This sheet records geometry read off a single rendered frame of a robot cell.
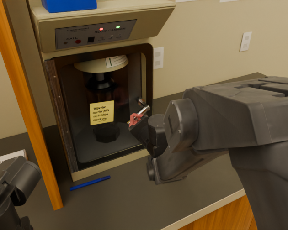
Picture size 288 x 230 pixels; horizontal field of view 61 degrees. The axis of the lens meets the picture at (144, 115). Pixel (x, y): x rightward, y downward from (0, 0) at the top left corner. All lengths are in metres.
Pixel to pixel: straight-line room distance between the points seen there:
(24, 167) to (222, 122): 0.38
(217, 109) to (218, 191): 0.73
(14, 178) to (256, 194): 0.38
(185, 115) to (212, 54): 1.35
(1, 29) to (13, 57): 0.06
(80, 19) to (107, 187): 0.55
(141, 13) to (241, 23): 1.09
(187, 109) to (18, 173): 0.34
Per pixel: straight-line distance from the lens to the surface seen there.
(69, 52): 0.69
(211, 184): 0.90
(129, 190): 0.86
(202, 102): 0.20
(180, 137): 0.21
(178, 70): 1.42
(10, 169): 0.47
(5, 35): 0.57
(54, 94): 0.70
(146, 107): 0.77
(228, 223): 1.13
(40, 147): 0.69
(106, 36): 0.65
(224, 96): 0.16
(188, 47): 1.41
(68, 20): 0.56
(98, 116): 0.77
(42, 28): 0.57
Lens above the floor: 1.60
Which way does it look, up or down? 32 degrees down
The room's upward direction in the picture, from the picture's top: 1 degrees counter-clockwise
